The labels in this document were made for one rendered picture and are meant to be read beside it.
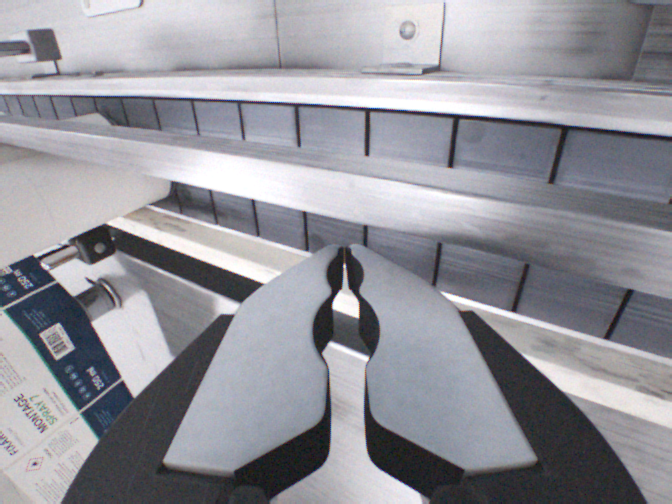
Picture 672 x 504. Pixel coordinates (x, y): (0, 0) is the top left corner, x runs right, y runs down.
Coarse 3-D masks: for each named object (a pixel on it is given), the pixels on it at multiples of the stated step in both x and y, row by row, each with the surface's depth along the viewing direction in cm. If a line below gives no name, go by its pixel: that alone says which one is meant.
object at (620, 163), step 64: (192, 128) 21; (256, 128) 19; (320, 128) 17; (384, 128) 15; (448, 128) 14; (512, 128) 13; (576, 128) 14; (192, 192) 24; (640, 192) 11; (384, 256) 18; (448, 256) 17; (576, 320) 15; (640, 320) 13
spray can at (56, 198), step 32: (32, 160) 18; (64, 160) 19; (0, 192) 16; (32, 192) 17; (64, 192) 19; (96, 192) 20; (128, 192) 22; (160, 192) 24; (0, 224) 16; (32, 224) 17; (64, 224) 19; (96, 224) 21; (0, 256) 17
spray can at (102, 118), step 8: (96, 112) 26; (64, 120) 24; (72, 120) 24; (80, 120) 24; (88, 120) 24; (96, 120) 24; (104, 120) 25; (112, 120) 25; (0, 144) 20; (8, 144) 20; (0, 152) 20; (8, 152) 20; (16, 152) 20; (24, 152) 21; (32, 152) 21; (40, 152) 21; (0, 160) 20; (8, 160) 20
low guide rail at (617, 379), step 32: (128, 224) 24; (160, 224) 23; (192, 224) 23; (224, 256) 20; (256, 256) 19; (288, 256) 19; (512, 320) 14; (544, 352) 13; (576, 352) 13; (608, 352) 13; (576, 384) 12; (608, 384) 12; (640, 384) 11; (640, 416) 11
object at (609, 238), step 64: (0, 128) 17; (64, 128) 14; (128, 128) 13; (256, 192) 9; (320, 192) 8; (384, 192) 7; (448, 192) 7; (512, 192) 6; (576, 192) 6; (512, 256) 7; (576, 256) 6; (640, 256) 5
